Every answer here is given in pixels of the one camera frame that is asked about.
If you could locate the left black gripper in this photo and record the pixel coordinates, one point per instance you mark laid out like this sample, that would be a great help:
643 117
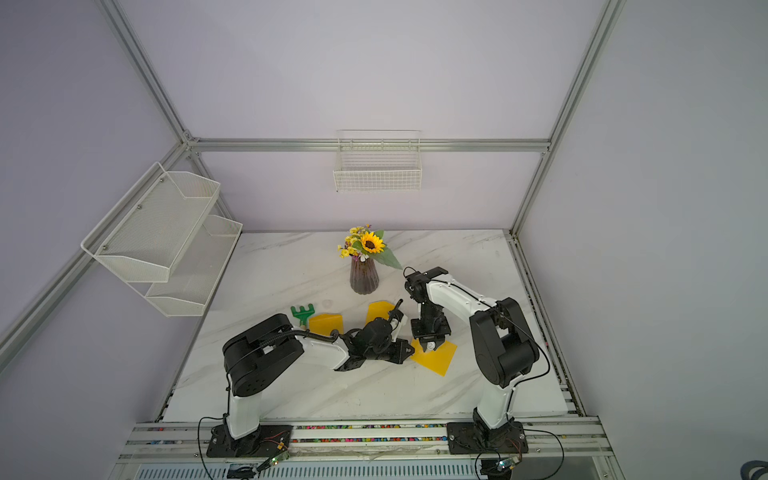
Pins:
401 344

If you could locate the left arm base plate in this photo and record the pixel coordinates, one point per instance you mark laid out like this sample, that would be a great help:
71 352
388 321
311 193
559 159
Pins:
249 441

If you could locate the green toy rake wooden handle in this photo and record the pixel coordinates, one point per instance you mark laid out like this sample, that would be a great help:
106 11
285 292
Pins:
303 313

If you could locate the sunflower bouquet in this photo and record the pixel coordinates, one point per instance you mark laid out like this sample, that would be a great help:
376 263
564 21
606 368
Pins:
364 244

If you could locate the yellow envelope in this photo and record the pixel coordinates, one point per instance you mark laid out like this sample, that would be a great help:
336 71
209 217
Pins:
379 309
324 324
437 361

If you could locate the white wire wall basket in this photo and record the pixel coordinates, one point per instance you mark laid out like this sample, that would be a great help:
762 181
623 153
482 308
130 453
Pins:
377 161

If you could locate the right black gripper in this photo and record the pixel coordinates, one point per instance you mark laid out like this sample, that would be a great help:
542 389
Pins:
425 337

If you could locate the brown ribbed vase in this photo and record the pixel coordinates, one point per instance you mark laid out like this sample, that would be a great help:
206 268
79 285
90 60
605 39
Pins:
364 278

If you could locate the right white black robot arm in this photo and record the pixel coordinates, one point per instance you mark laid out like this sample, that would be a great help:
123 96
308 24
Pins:
504 346

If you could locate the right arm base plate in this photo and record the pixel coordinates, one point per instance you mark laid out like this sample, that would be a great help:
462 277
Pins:
474 438

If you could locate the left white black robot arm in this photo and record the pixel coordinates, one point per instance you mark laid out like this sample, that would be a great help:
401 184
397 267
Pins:
257 357

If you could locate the white two-tier mesh shelf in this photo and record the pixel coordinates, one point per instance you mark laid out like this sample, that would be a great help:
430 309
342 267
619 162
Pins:
165 240

